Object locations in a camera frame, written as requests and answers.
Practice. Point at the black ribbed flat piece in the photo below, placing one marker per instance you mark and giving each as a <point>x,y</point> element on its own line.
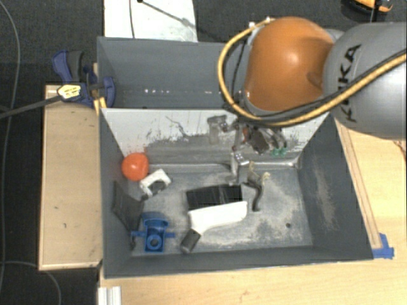
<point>125,206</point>

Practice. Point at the pale wood board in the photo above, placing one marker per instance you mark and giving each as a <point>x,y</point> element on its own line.
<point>70,186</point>

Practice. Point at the black flat block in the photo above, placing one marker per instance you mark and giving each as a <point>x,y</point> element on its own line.
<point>213,197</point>

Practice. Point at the white plastic scoop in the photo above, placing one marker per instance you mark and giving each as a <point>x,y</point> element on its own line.
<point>217,216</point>

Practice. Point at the black short cylinder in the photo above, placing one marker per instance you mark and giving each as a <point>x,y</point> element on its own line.
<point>189,241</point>

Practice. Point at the orange ball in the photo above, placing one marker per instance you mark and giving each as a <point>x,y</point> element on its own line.
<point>135,166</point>

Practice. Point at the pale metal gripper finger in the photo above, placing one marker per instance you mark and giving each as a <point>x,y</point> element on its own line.
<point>214,129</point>
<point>238,167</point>

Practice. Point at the grey metal bin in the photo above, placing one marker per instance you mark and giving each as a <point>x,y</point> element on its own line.
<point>280,202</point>

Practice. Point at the blue plastic toy part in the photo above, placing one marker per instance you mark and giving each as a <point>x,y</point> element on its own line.
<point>154,234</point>

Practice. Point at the white plastic bracket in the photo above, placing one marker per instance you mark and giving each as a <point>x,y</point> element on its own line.
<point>152,177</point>

